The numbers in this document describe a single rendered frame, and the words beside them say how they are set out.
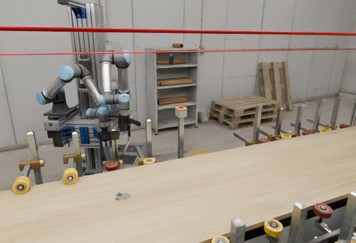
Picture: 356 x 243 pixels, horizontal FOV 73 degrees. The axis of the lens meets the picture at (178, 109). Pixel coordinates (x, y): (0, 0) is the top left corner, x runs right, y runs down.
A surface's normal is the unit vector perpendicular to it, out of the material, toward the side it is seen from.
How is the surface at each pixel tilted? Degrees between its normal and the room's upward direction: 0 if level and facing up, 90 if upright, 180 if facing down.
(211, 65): 90
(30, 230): 0
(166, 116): 90
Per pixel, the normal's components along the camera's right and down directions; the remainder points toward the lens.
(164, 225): 0.00, -0.96
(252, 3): 0.45, 0.26
